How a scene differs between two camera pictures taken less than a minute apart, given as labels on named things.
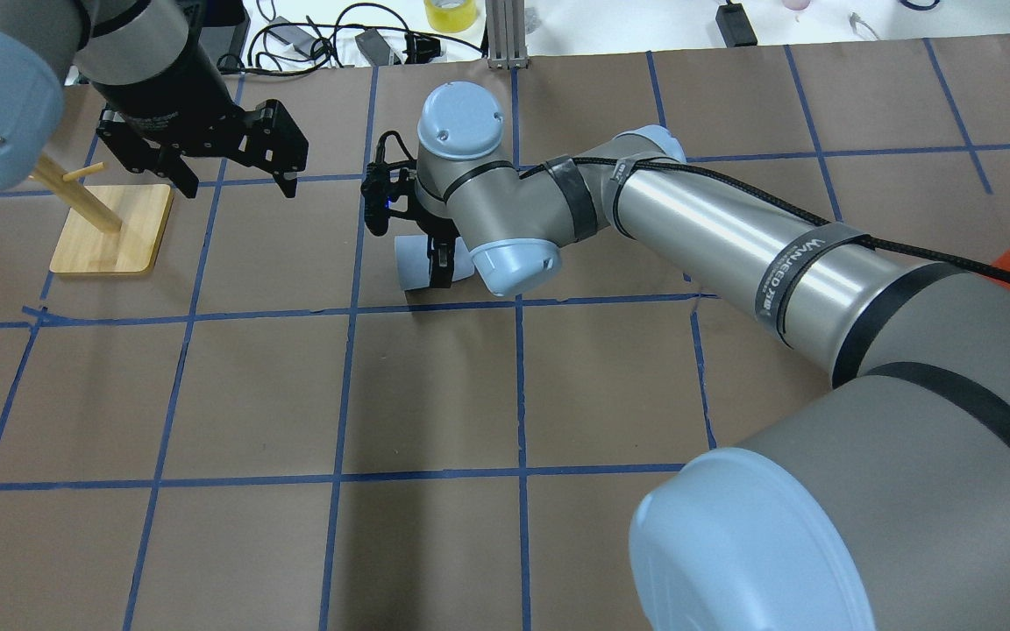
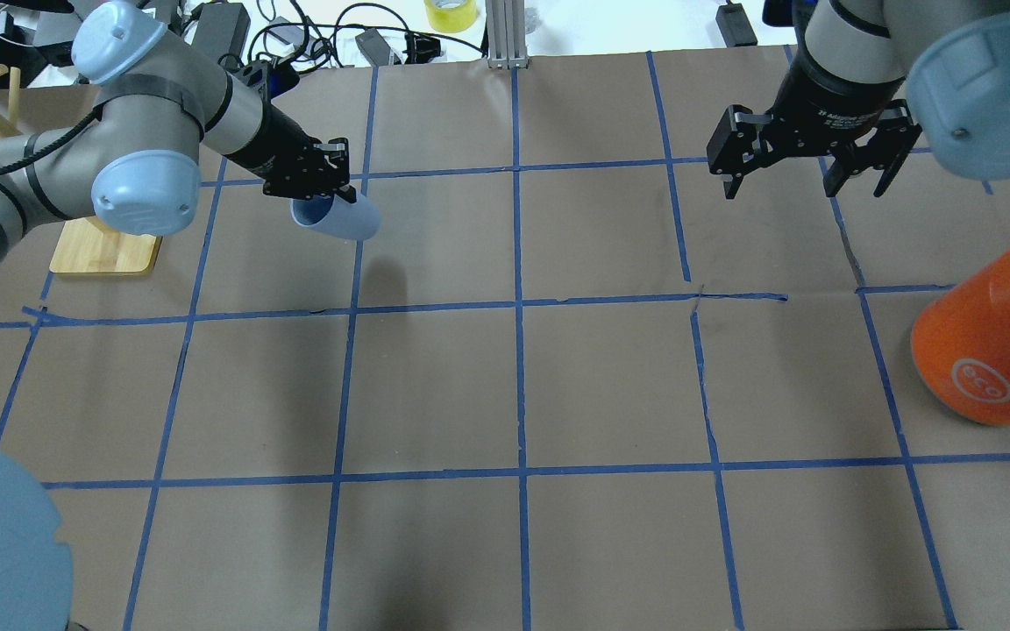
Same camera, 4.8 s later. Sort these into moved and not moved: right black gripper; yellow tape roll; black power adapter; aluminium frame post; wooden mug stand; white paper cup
Moved: white paper cup; right black gripper
Not moved: yellow tape roll; black power adapter; aluminium frame post; wooden mug stand
